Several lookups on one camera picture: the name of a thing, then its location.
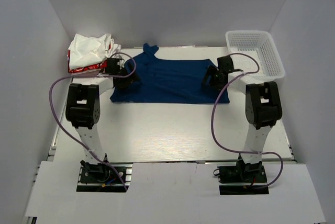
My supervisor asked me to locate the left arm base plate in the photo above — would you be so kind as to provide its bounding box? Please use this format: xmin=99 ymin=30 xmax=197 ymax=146
xmin=76 ymin=161 xmax=131 ymax=193

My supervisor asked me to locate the blue t shirt with print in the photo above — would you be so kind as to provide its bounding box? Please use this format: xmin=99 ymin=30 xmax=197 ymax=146
xmin=110 ymin=43 xmax=219 ymax=104

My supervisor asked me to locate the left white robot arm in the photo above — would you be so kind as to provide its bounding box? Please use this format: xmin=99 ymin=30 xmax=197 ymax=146
xmin=65 ymin=58 xmax=140 ymax=164

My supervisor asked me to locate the white perforated plastic basket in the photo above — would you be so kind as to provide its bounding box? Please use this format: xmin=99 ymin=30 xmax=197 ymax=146
xmin=226 ymin=30 xmax=285 ymax=82

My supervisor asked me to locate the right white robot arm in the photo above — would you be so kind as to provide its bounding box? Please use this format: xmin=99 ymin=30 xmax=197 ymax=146
xmin=202 ymin=53 xmax=282 ymax=182

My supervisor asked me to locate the white and red t shirt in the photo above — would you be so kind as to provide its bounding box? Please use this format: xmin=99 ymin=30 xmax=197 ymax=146
xmin=68 ymin=33 xmax=121 ymax=75

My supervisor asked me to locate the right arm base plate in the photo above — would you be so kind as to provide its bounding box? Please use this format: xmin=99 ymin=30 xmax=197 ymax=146
xmin=213 ymin=166 xmax=269 ymax=196

